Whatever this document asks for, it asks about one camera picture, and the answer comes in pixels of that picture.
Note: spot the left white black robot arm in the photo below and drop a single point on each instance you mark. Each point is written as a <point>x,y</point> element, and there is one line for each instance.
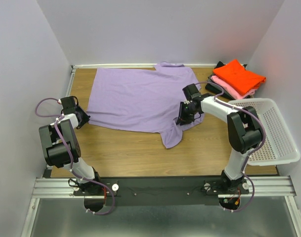
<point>61,148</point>

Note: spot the pink folded t shirt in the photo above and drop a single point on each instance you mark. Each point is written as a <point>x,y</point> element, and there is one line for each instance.
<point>233,92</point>

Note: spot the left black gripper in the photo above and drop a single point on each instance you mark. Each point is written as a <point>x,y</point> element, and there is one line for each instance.
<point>86,117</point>

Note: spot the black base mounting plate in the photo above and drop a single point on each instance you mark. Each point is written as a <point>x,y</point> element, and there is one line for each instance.
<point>106,198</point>

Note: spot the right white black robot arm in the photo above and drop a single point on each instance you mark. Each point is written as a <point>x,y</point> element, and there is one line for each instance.
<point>246,134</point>

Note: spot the aluminium frame rail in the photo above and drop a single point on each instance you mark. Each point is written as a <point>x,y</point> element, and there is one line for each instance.
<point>260,186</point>

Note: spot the white plastic laundry basket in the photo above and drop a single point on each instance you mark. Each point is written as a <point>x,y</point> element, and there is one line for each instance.
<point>279,147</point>

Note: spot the dark grey folded t shirt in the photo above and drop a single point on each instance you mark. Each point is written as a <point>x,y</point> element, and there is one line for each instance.
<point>215,88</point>

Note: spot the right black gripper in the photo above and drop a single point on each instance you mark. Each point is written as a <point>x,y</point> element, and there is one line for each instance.
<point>183,118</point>

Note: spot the purple t shirt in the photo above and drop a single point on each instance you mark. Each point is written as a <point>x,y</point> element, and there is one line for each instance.
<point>142,100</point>

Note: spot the orange folded t shirt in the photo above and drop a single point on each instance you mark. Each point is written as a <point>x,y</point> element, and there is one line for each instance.
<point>238,77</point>

